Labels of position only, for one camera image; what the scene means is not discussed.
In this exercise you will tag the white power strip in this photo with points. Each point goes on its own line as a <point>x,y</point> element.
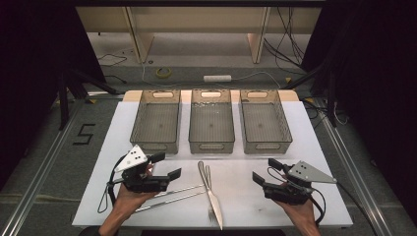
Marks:
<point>217,78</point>

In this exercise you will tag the smoky transparent plastic bin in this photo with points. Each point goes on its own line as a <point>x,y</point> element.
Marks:
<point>157,121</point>
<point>211,124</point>
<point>264,124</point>

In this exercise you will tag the yellow tape roll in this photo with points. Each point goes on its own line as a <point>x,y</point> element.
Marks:
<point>163,72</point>

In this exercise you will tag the white table mat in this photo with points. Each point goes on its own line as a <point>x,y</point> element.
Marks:
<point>242,196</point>

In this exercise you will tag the aluminium floor rail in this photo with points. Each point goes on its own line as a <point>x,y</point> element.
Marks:
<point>36,183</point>
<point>362,187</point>

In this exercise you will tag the dark curtain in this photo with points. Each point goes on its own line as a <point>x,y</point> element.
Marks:
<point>26,65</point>
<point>387,82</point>

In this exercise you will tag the metal table knife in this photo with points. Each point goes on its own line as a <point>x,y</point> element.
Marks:
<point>214,203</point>

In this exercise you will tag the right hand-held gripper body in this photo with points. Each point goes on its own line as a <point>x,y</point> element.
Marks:
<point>305,173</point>

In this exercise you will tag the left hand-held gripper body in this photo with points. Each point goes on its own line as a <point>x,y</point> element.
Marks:
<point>131,160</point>

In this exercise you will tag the black metal stand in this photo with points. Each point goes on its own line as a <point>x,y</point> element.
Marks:
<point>63,105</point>
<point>331,105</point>

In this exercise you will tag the person's left hand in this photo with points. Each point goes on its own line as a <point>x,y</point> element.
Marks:
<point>131,203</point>

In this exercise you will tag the beige wooden shelf unit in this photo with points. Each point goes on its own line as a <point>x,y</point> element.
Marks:
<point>196,19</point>

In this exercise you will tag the metal fork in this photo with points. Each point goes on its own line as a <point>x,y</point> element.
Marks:
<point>208,172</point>

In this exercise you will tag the person's right hand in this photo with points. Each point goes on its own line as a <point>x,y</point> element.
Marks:
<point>300,213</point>

